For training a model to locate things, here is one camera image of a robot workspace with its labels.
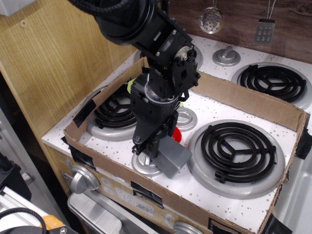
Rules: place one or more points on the black burner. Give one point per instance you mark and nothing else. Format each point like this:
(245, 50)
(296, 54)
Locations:
(238, 153)
(277, 81)
(115, 111)

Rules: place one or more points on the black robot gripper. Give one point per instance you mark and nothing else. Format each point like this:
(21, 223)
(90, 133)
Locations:
(155, 119)

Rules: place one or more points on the grey pepper shaker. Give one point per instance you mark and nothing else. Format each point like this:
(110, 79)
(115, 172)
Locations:
(171, 156)

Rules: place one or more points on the silver oven door handle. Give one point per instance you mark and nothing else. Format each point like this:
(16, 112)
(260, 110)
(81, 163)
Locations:
(104, 216)

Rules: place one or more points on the silver knob stovetop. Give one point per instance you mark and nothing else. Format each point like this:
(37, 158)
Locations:
(187, 119)
(226, 57)
(144, 165)

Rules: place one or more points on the hanging silver slotted spoon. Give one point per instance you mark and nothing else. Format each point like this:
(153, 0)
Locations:
(211, 20)

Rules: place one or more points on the silver knob centre stovetop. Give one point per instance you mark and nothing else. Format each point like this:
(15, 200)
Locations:
(187, 119)

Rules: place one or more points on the back right black burner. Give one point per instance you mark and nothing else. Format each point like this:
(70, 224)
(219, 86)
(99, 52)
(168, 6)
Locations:
(277, 81)

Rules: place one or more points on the silver oven knob bottom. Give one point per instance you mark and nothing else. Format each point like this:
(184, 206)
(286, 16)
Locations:
(184, 228)

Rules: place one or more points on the light green plastic plate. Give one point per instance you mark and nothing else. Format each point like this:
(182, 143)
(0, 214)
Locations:
(129, 85)

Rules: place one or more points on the brown cardboard box frame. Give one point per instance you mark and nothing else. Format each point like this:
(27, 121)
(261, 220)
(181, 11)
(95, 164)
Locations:
(183, 198)

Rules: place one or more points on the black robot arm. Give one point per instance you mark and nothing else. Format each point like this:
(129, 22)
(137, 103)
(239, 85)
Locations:
(155, 94)

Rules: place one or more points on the front left black burner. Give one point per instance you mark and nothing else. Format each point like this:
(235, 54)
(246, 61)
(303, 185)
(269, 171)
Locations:
(115, 111)

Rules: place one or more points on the silver oven knob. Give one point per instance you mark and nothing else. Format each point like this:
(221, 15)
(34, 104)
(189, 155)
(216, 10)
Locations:
(83, 180)
(184, 228)

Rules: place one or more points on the silver knob back stovetop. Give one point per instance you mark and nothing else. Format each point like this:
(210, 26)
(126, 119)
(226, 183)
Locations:
(226, 57)

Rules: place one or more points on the front right black burner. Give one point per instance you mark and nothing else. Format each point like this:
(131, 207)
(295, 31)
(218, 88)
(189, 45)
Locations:
(238, 153)

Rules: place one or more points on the silver knob front stovetop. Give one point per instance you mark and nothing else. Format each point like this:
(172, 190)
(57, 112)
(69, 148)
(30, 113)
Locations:
(144, 165)

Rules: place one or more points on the red white toy sushi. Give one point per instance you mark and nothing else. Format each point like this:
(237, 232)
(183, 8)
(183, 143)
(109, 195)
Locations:
(177, 135)

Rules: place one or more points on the hanging silver spatula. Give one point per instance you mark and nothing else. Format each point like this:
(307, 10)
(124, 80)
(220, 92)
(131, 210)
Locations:
(265, 27)

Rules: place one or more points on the silver oven front knob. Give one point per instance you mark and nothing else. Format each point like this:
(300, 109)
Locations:
(83, 180)

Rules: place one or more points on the oven clock display sticker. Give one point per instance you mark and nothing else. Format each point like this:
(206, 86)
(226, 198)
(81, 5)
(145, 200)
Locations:
(135, 202)

